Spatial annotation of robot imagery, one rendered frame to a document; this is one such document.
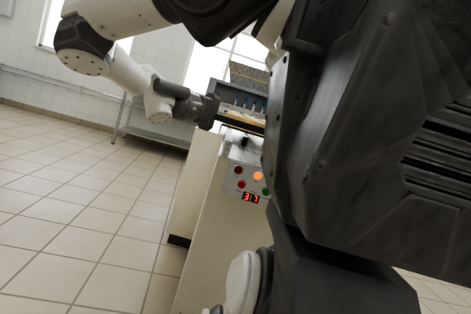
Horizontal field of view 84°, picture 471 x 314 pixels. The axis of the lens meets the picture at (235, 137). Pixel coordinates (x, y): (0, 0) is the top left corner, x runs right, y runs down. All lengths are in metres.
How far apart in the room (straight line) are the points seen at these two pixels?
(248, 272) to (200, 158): 1.42
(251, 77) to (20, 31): 4.39
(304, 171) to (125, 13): 0.31
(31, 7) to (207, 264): 4.97
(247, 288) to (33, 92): 5.21
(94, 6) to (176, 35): 4.42
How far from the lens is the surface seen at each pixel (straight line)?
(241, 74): 1.78
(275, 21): 0.32
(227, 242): 1.16
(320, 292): 0.29
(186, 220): 1.91
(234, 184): 1.04
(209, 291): 1.29
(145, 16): 0.40
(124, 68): 0.60
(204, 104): 0.80
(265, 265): 0.38
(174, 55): 4.79
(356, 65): 0.19
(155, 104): 0.69
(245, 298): 0.38
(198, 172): 1.78
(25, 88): 5.48
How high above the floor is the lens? 1.04
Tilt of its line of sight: 6 degrees down
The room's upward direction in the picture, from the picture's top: 17 degrees clockwise
